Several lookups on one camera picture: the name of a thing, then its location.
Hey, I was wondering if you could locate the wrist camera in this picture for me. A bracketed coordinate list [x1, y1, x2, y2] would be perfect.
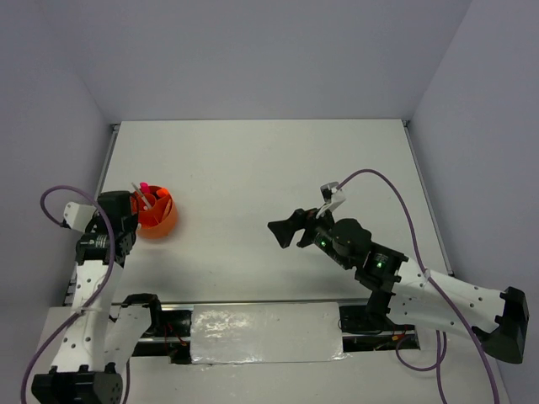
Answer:
[316, 182, 346, 219]
[61, 202, 96, 233]

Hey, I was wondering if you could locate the orange highlighter black body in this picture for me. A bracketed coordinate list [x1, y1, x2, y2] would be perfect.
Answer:
[156, 188, 170, 200]

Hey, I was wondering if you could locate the orange round pen holder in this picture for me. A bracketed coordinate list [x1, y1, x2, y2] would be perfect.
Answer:
[131, 184, 179, 240]

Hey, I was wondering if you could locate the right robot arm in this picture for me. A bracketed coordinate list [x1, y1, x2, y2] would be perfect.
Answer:
[268, 209, 529, 364]

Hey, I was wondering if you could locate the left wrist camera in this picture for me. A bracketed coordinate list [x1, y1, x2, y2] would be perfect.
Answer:
[61, 202, 96, 233]

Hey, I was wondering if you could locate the green clear pen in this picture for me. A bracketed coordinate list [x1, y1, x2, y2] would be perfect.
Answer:
[131, 183, 152, 210]

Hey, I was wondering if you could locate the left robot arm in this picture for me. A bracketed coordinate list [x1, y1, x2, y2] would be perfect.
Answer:
[20, 186, 165, 403]

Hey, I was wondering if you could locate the salmon pink eraser stick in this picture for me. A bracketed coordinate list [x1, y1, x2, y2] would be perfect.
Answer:
[162, 198, 173, 220]

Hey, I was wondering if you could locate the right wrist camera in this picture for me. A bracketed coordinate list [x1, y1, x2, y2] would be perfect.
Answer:
[316, 182, 346, 219]

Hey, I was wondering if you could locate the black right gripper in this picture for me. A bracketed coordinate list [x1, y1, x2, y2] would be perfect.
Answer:
[267, 201, 353, 269]

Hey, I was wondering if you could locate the silver foil covered plate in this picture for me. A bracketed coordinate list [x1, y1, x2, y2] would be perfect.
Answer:
[190, 302, 345, 364]

